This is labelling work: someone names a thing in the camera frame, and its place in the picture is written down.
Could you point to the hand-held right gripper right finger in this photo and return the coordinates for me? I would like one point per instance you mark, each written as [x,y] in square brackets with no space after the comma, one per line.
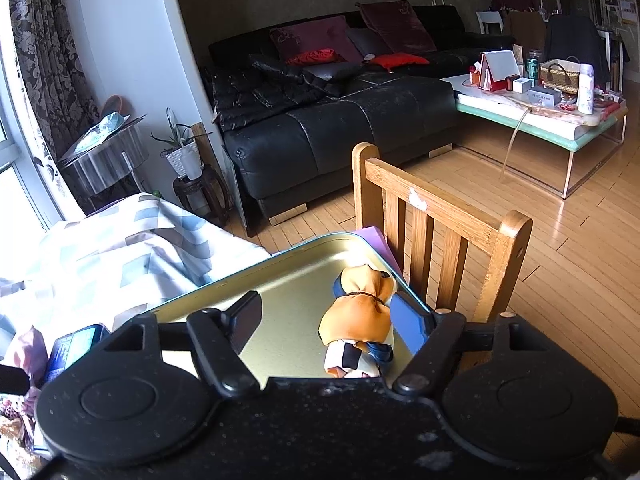
[407,322]

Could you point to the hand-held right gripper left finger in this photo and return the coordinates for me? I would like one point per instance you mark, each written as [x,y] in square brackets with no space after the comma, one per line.
[247,317]

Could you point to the gold metal tin tray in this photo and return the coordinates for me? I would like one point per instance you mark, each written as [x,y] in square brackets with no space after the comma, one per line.
[290,320]

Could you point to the blue tissue packet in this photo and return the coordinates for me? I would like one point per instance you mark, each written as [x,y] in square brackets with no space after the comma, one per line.
[75,347]

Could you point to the purple mat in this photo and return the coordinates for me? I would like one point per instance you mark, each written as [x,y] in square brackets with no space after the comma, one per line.
[375,242]

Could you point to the wooden slatted chair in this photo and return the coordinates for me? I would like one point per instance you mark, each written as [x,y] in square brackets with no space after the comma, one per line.
[440,210]

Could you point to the blue checked tablecloth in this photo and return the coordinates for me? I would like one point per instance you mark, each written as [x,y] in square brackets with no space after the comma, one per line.
[125,255]

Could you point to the dark wooden stool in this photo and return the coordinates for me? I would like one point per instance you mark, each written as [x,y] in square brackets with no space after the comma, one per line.
[200,185]

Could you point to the white plastic bottle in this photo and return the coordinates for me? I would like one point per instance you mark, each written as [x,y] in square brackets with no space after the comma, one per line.
[191,167]

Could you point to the potted plant in white basket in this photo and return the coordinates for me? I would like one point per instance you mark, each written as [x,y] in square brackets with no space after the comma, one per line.
[177,152]

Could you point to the wooden board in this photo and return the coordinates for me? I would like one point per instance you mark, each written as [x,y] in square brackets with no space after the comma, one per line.
[205,135]

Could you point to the black leather sofa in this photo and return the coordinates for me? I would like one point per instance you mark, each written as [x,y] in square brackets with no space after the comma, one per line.
[350,130]

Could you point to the round metal side table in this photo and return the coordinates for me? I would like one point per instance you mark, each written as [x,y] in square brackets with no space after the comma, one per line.
[110,155]

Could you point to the pink cloth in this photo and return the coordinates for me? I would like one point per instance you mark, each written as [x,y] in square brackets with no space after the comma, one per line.
[27,355]

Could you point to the blue plastic bag on papers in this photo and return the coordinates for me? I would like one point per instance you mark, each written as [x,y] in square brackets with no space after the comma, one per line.
[107,127]

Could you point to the white glass coffee table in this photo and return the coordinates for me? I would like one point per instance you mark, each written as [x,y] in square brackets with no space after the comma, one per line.
[500,105]

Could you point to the reddish round basket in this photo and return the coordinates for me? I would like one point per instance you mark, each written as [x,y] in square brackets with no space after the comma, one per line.
[112,105]

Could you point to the red cushion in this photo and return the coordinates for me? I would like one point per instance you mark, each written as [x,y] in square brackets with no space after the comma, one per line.
[400,60]
[312,56]

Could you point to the grey box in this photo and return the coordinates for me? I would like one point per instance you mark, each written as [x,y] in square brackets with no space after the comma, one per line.
[544,97]

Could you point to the small white box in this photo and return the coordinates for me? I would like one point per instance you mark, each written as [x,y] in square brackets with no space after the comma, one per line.
[522,85]

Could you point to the house-shaped tissue box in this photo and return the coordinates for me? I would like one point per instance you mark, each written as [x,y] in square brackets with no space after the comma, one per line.
[500,67]

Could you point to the green can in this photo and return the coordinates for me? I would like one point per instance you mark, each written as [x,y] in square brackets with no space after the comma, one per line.
[532,69]

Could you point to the wicker basket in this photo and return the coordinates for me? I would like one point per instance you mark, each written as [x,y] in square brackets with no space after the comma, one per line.
[557,80]

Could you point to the maroon cushion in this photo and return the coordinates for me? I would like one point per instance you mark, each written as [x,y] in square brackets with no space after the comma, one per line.
[400,25]
[315,35]

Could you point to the white chair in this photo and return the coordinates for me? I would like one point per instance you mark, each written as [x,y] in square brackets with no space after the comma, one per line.
[489,20]

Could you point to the brown paper bag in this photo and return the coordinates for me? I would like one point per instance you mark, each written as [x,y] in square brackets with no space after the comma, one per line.
[525,27]

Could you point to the dark jacket on chair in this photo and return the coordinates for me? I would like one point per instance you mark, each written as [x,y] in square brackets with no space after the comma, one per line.
[575,40]

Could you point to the patterned grey curtain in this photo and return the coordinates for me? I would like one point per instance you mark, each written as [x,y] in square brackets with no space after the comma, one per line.
[45,35]

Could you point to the window frame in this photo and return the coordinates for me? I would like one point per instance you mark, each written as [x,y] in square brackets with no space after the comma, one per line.
[20,180]

